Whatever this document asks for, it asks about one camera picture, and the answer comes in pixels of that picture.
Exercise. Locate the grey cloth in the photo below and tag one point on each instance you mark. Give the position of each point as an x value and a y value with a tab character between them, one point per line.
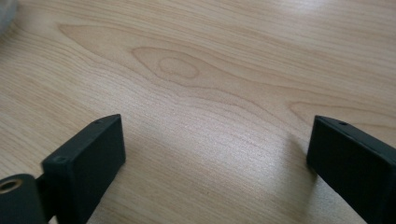
6	12

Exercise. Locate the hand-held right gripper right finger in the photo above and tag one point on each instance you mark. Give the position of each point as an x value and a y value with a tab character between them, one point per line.
355	168

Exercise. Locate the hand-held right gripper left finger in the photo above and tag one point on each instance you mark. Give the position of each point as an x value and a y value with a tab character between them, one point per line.
84	165

